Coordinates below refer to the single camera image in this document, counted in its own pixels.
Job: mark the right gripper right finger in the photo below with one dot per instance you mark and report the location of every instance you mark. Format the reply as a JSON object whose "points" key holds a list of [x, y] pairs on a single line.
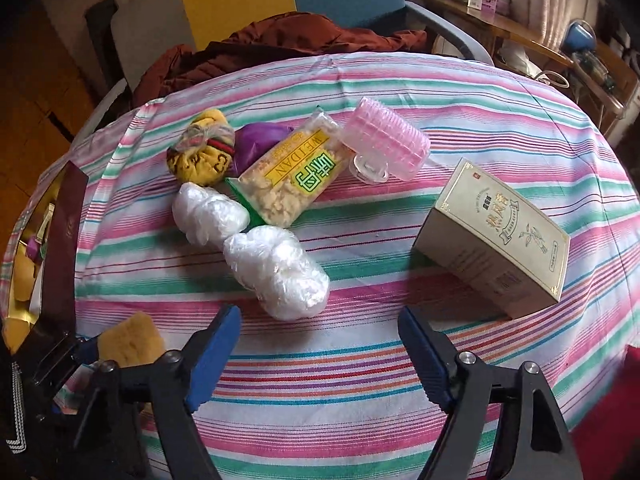
{"points": [[532, 440]]}

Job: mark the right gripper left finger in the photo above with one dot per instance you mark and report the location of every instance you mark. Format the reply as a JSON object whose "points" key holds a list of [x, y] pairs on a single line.
{"points": [[108, 440]]}

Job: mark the yellow sponge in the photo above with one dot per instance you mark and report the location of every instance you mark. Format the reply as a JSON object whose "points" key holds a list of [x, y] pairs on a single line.
{"points": [[24, 276], [135, 341]]}

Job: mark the white plastic bag bundle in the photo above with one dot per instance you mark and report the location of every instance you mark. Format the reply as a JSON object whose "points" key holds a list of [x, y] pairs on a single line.
{"points": [[207, 217]]}

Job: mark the beige medicine box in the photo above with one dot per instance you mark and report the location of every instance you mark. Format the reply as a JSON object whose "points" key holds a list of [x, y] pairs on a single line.
{"points": [[495, 241]]}

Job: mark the yellow patterned cloth ball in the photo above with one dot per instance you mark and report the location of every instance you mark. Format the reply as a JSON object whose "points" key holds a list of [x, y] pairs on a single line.
{"points": [[205, 150]]}

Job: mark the yellow green snack packet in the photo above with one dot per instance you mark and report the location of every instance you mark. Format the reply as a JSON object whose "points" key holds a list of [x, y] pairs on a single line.
{"points": [[285, 181]]}

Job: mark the purple plastic bag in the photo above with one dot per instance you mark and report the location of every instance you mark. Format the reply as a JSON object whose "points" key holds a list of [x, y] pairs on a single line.
{"points": [[254, 140]]}

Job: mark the pink hair roller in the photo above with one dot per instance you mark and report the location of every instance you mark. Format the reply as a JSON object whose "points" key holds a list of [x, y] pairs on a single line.
{"points": [[384, 143]]}

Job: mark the red pillow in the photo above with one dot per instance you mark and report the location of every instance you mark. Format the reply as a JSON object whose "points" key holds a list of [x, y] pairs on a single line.
{"points": [[607, 439]]}

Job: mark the gold box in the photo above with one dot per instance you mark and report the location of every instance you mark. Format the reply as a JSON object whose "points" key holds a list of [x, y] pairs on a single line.
{"points": [[50, 220]]}

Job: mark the striped bed sheet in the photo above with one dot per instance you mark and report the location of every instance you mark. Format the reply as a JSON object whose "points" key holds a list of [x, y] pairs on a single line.
{"points": [[336, 396]]}

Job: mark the wooden wardrobe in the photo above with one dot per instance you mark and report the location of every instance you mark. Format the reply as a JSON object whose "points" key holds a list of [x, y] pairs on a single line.
{"points": [[45, 100]]}

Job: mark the wooden desk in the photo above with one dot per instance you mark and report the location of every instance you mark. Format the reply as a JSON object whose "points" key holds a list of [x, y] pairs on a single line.
{"points": [[614, 112]]}

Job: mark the rust red jacket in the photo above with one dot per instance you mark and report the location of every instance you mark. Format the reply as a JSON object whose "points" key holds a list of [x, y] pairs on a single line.
{"points": [[274, 39]]}

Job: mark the grey yellow blue chair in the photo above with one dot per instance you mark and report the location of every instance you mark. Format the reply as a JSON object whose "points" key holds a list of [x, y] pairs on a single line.
{"points": [[117, 41]]}

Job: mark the blue jug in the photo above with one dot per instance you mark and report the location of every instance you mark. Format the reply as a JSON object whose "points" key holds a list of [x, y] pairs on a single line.
{"points": [[579, 36]]}

